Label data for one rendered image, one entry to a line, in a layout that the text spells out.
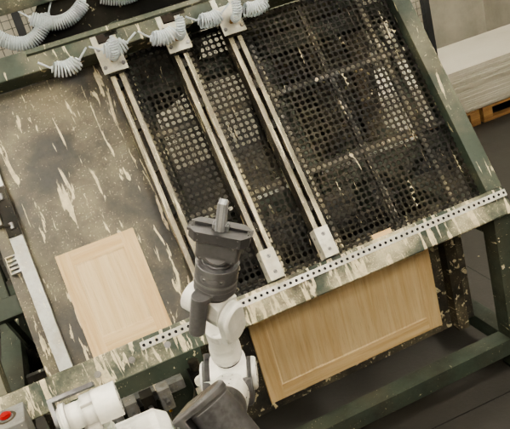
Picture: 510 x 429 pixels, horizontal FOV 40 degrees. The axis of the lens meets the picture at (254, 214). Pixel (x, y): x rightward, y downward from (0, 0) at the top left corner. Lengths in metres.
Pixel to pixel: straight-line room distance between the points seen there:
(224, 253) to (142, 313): 1.40
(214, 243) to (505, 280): 2.14
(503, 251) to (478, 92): 3.73
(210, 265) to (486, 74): 5.66
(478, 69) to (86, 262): 4.76
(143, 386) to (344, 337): 0.99
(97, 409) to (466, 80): 5.73
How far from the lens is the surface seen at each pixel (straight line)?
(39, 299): 2.73
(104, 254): 2.76
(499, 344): 3.44
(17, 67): 2.92
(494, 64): 6.87
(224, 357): 1.59
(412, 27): 3.29
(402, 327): 3.37
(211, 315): 1.44
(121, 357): 2.68
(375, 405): 3.20
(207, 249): 1.35
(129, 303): 2.73
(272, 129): 2.88
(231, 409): 1.38
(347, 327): 3.22
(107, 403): 1.33
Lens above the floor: 2.16
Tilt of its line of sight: 21 degrees down
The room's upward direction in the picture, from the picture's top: 16 degrees counter-clockwise
